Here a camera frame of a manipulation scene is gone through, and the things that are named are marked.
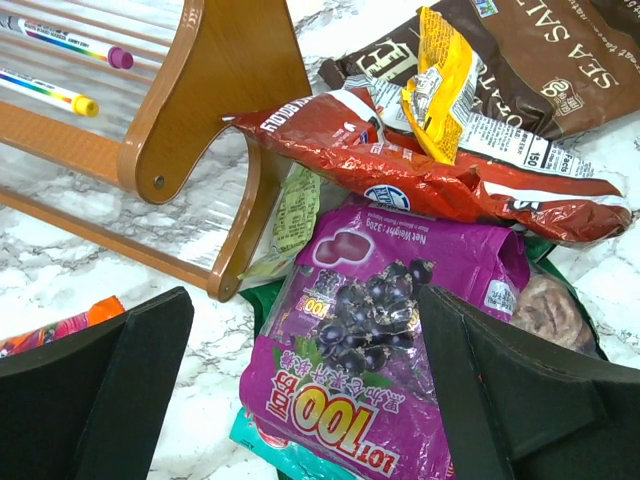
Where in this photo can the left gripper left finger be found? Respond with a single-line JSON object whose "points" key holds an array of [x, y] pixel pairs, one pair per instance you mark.
{"points": [[91, 405]]}

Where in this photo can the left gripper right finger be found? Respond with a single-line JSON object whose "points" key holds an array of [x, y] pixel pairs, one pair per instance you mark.
{"points": [[515, 406]]}

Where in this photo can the orange red snack bag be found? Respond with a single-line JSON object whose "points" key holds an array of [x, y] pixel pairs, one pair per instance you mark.
{"points": [[99, 312]]}

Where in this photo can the purple snack bag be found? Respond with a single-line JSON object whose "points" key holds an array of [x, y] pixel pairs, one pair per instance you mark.
{"points": [[340, 365]]}

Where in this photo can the teal snack bag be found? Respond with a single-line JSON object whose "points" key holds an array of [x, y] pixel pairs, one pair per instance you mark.
{"points": [[292, 461]]}

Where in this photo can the red chips bag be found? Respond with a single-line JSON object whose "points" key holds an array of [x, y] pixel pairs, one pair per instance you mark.
{"points": [[339, 135]]}

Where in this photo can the light green small packet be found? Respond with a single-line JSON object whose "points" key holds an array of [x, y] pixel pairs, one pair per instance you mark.
{"points": [[293, 225]]}

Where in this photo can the brown sea salt bag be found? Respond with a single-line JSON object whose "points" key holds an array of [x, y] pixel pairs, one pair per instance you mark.
{"points": [[556, 68]]}

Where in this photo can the yellow green snack bag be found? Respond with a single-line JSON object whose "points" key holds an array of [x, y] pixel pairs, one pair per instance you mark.
{"points": [[438, 99]]}

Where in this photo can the green chips bag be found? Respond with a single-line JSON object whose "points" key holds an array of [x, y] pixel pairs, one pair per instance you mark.
{"points": [[549, 308]]}

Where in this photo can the yellow tipped marker pen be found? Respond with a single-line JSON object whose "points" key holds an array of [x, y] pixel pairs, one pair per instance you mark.
{"points": [[40, 90]]}

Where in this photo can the pink marker pen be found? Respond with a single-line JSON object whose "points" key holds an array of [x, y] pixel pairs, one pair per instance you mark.
{"points": [[113, 55]]}

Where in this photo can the orange wooden shelf rack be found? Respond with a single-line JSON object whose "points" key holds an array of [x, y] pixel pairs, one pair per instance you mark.
{"points": [[158, 175]]}

